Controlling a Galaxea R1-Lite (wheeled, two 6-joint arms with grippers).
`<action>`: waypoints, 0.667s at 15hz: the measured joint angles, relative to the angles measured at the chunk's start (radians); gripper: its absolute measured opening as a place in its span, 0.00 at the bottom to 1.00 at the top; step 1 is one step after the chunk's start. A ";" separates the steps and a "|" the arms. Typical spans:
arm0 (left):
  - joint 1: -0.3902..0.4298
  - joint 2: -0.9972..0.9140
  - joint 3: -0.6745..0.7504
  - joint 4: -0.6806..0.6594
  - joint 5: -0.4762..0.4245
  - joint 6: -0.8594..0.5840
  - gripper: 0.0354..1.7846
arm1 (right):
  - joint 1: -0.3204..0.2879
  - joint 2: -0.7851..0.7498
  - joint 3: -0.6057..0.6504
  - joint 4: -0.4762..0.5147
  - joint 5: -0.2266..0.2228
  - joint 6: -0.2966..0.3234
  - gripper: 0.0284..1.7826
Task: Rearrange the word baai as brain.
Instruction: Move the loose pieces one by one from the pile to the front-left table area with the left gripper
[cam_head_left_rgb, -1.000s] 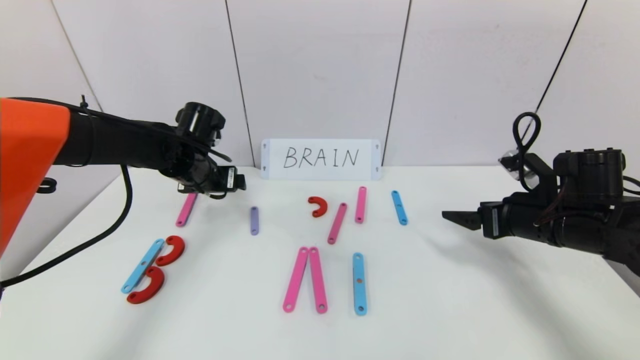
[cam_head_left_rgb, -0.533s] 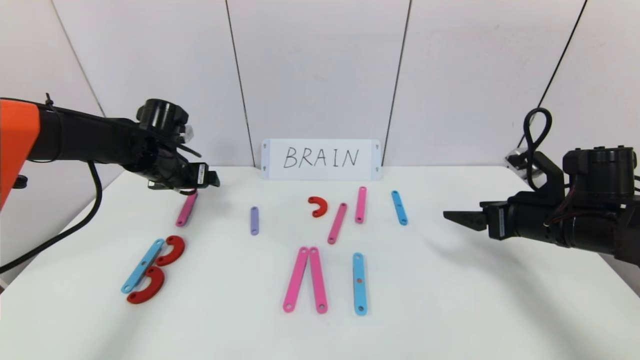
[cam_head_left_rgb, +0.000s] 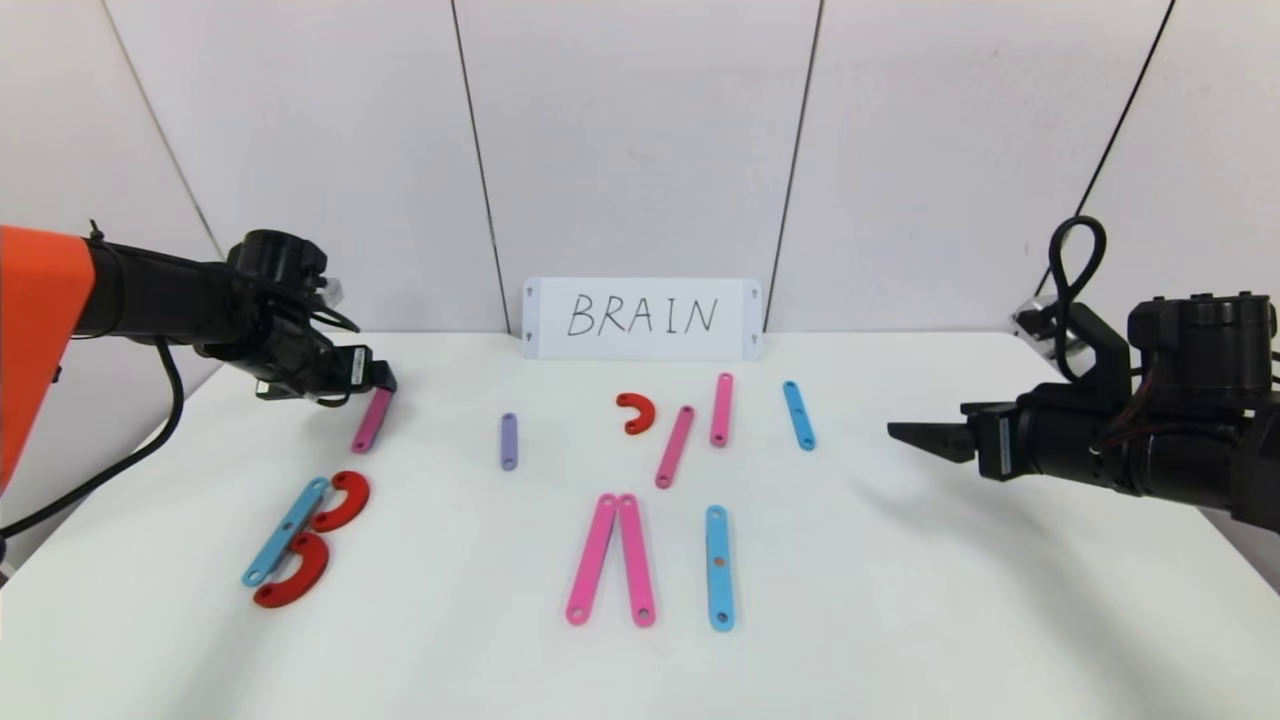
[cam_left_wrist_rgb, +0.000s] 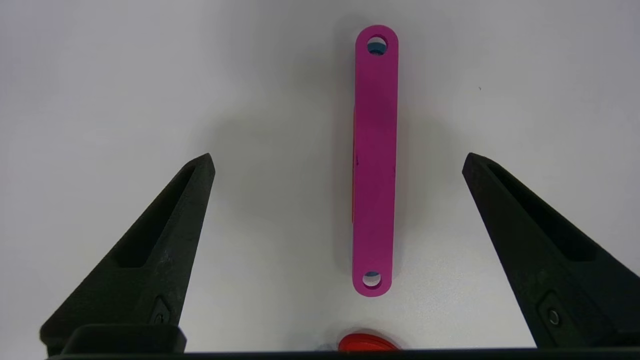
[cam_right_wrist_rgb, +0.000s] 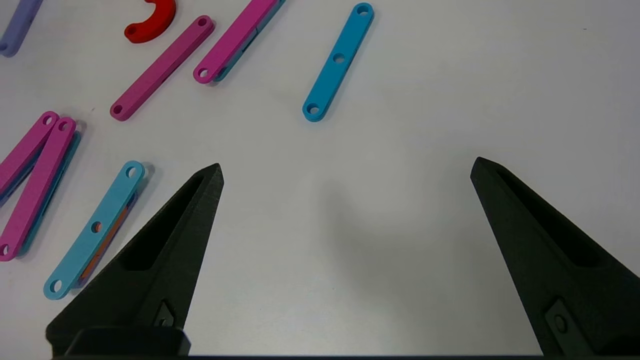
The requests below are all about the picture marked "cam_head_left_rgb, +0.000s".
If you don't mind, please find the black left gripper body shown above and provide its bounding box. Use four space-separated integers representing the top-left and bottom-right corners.
268 314 374 401

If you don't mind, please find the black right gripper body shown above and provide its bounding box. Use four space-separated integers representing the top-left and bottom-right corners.
975 401 1132 496

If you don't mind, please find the red C-shaped piece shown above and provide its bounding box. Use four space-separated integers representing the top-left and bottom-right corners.
252 531 331 610
309 470 371 533
616 392 658 436

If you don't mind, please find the white BRAIN sign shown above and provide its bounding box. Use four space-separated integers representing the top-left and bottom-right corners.
522 277 764 362

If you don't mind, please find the short blue flat bar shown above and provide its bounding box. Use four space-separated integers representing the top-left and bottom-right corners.
783 380 816 452

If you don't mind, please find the light blue three-hole bar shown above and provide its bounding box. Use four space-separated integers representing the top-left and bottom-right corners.
705 505 736 633
241 476 331 588

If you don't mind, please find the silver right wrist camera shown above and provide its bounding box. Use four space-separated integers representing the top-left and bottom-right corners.
1010 295 1086 373

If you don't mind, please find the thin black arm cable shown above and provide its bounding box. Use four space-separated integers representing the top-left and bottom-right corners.
0 335 187 541

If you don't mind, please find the black looped cable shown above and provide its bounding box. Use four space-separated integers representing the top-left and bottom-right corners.
1040 215 1109 386

